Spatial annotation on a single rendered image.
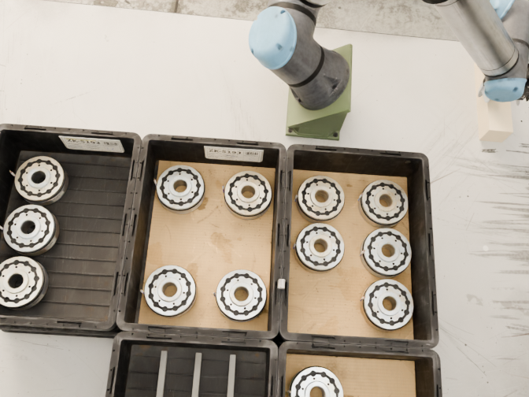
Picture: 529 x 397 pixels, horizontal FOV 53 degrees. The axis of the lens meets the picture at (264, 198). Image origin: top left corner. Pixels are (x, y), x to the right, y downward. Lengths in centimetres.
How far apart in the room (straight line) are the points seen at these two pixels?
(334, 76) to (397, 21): 132
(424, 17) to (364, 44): 108
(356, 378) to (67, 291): 61
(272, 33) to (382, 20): 142
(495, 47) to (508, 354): 69
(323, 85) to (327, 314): 51
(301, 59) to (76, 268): 65
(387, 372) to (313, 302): 20
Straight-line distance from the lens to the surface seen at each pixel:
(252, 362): 111
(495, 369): 137
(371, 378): 114
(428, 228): 112
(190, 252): 114
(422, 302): 112
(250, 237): 115
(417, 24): 259
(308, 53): 121
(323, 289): 114
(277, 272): 103
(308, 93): 127
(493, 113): 150
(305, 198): 115
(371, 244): 115
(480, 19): 103
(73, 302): 117
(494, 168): 150
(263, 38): 119
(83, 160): 126
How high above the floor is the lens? 194
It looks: 70 degrees down
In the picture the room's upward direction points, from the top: 9 degrees clockwise
